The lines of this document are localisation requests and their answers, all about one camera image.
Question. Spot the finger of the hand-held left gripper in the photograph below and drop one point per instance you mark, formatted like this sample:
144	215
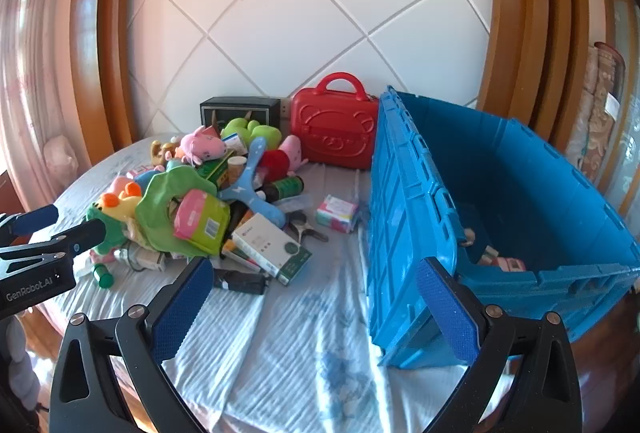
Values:
87	235
35	218

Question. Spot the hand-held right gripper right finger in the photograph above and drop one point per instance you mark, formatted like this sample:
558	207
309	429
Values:
447	313

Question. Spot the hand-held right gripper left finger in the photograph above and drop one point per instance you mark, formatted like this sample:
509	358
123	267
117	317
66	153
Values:
182	308

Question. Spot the pink green wet wipes pack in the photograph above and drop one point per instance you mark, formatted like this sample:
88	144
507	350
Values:
210	223

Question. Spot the blue plastic storage crate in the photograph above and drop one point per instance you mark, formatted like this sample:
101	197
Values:
525	173

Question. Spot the person's left forearm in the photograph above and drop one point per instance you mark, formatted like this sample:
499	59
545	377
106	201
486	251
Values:
17	353

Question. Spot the round wooden desktop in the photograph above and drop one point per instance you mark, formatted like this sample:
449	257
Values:
592	343

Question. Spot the dark green plush toy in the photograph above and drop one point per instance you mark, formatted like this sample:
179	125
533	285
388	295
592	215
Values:
100	230

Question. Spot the yellow orange toy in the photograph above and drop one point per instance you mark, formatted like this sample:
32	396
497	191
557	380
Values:
120	203

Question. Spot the small green capped bottle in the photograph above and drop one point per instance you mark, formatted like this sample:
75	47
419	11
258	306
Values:
105	280

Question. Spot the pink pig plush blue shirt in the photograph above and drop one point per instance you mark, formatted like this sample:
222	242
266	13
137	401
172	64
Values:
122	185

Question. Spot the black device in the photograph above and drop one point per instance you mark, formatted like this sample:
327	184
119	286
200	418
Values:
240	282

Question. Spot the small pink box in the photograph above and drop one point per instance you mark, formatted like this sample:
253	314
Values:
507	264

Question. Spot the white green medicine box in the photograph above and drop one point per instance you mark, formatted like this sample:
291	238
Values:
265	243

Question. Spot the brown plush toy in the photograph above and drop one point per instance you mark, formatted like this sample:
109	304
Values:
160	153

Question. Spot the pale pink curtain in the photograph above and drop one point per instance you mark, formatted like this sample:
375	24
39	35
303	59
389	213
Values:
30	88

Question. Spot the blue boomerang toy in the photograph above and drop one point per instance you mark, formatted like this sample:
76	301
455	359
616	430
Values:
250	193

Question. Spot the green yellow box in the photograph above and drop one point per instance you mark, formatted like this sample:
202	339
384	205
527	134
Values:
217	170

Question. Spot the pink pig plush orange dress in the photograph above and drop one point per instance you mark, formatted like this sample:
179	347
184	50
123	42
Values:
200	145

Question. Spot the colourful tissue packet bundle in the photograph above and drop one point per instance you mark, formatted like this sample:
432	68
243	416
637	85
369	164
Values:
337	213

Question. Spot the paper cup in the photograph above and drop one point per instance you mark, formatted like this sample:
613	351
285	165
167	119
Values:
236	168

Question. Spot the clear plastic bag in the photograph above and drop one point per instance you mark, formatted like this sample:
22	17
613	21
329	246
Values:
297	203

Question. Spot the dark green bottle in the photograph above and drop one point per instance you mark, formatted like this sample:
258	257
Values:
285	187

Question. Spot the small white teal box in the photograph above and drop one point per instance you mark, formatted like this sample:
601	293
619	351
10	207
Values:
235	144

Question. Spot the light green plush toy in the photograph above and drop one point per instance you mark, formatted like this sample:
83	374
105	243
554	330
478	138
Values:
262	135

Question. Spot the pink pig plush red dress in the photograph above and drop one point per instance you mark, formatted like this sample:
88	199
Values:
292	150

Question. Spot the black box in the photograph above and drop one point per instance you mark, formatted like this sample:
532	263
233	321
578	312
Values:
240	105

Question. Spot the red toy suitcase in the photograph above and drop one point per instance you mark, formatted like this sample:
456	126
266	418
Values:
335	133

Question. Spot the brown wooden wall frame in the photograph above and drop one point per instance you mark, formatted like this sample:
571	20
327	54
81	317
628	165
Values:
525	13
100	38

